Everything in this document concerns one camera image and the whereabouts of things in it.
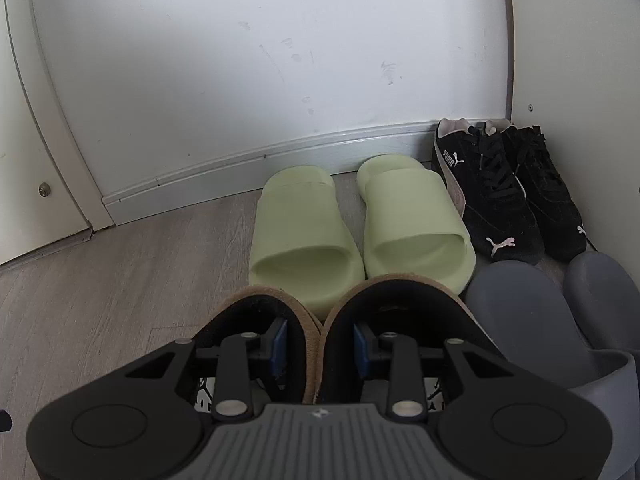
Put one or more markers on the tan suede sneaker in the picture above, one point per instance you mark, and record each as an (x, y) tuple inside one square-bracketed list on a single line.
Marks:
[(410, 290), (240, 300)]

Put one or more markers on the white door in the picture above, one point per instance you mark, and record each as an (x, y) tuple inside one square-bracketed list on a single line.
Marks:
[(30, 135)]

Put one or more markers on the grey foam slide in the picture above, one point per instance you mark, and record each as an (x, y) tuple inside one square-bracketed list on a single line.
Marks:
[(520, 300), (605, 285)]

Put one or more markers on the black suede sneaker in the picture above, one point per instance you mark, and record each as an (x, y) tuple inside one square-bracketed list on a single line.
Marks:
[(490, 200), (550, 195)]

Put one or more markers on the pale green foam slide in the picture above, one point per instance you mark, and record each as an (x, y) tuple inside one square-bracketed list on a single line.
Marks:
[(295, 210), (410, 200)]

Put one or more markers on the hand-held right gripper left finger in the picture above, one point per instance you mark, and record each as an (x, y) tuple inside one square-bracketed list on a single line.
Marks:
[(279, 347)]

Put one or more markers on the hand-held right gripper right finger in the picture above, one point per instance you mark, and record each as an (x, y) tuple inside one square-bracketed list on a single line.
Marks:
[(361, 350)]

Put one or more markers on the white baseboard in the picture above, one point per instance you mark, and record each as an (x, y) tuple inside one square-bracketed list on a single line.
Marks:
[(225, 175)]

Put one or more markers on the metal door peg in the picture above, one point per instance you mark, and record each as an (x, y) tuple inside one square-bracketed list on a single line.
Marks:
[(45, 189)]

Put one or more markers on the white cabinet panel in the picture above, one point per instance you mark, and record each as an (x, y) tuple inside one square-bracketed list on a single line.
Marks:
[(575, 60)]

